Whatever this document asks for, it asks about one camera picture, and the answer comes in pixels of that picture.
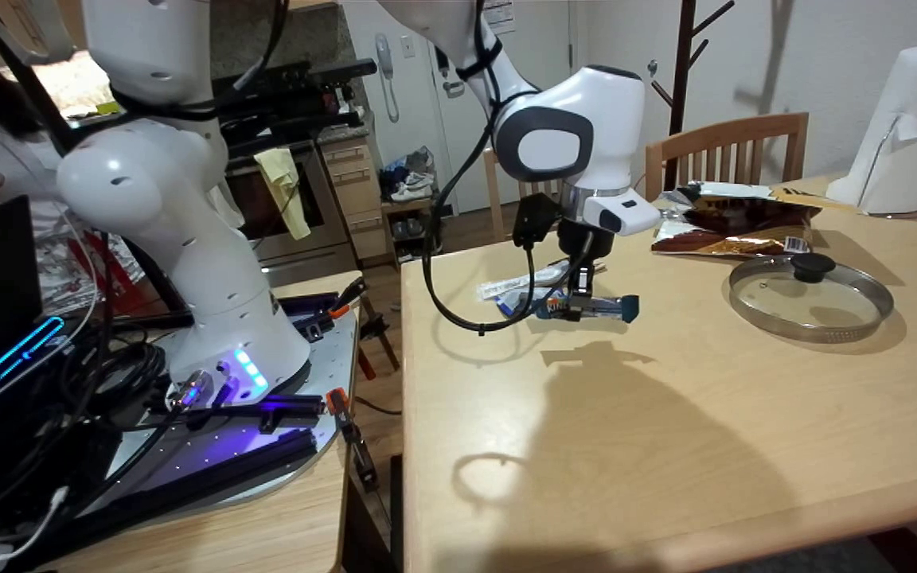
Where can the black coat stand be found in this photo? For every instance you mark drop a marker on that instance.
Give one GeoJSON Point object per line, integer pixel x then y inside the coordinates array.
{"type": "Point", "coordinates": [689, 45]}

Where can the wooden chair near robot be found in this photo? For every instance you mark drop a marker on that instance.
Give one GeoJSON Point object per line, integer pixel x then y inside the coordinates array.
{"type": "Point", "coordinates": [497, 183]}

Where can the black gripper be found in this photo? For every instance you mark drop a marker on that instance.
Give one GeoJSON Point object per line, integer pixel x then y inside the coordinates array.
{"type": "Point", "coordinates": [579, 243]}

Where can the clear plastic long packet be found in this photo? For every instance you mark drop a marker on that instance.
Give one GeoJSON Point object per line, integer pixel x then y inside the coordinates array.
{"type": "Point", "coordinates": [524, 286]}

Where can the glass pot lid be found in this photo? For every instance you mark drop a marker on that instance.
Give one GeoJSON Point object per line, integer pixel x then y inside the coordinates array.
{"type": "Point", "coordinates": [808, 296]}

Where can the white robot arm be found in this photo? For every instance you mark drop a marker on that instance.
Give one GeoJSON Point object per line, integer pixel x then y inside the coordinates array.
{"type": "Point", "coordinates": [153, 178]}

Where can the crumpled brown snack bag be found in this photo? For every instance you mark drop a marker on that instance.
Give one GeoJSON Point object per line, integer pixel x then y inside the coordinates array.
{"type": "Point", "coordinates": [730, 221]}

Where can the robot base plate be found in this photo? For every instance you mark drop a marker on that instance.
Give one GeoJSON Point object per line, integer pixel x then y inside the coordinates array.
{"type": "Point", "coordinates": [233, 433]}

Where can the wooden chair beside boiler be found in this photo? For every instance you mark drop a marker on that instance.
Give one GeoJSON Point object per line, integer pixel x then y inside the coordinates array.
{"type": "Point", "coordinates": [769, 149]}

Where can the dark blue snack bar packet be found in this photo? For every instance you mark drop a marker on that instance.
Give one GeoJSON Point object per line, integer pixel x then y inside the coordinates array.
{"type": "Point", "coordinates": [607, 307]}

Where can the white electric water boiler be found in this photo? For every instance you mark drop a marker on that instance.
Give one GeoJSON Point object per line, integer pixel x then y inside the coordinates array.
{"type": "Point", "coordinates": [883, 173]}

